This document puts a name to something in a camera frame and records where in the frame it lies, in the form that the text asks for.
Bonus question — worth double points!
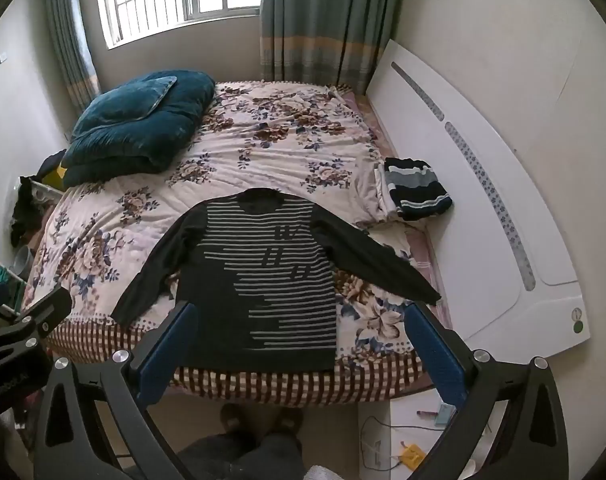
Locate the pile of dark clothes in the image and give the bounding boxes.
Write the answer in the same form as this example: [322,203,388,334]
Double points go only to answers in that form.
[10,149,68,248]

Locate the grey bucket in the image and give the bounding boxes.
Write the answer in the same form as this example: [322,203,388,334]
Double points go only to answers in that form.
[13,246,34,277]

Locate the teal small box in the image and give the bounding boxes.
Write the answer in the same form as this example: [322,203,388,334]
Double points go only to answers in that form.
[434,402,457,429]

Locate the black thin cable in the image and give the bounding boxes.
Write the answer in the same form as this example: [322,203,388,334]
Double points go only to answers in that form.
[359,414,390,468]

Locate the white nightstand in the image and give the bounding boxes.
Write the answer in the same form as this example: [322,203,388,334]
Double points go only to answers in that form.
[357,389,486,480]

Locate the white bed headboard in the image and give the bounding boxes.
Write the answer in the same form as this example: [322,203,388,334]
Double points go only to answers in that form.
[365,39,593,347]

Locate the folded black striped sweater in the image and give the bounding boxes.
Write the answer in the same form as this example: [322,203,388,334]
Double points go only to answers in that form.
[383,157,454,222]

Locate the person's legs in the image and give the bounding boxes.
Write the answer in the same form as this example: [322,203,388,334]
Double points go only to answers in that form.
[175,402,305,480]

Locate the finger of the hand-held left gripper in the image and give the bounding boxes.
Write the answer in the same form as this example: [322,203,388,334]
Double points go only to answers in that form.
[0,284,74,348]

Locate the wide green banded curtain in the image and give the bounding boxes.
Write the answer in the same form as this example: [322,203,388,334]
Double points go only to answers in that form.
[259,0,410,95]

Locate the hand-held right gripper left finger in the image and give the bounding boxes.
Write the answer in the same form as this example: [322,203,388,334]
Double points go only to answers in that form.
[33,301,201,480]

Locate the floral bed quilt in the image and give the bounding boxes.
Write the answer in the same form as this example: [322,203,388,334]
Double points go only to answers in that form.
[22,80,434,406]

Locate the teal folded blanket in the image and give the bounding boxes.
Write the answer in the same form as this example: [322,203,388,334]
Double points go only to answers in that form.
[60,70,216,190]

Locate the teal velvet pillow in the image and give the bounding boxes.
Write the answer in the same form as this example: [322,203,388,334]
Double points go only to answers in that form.
[73,76,179,142]

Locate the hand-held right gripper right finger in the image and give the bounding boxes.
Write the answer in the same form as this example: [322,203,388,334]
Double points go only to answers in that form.
[404,301,570,480]

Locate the dark striped long-sleeve sweater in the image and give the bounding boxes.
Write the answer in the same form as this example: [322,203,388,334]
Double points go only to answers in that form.
[110,187,443,373]

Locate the narrow green banded curtain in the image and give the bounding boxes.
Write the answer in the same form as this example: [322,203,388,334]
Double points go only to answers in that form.
[44,0,102,107]

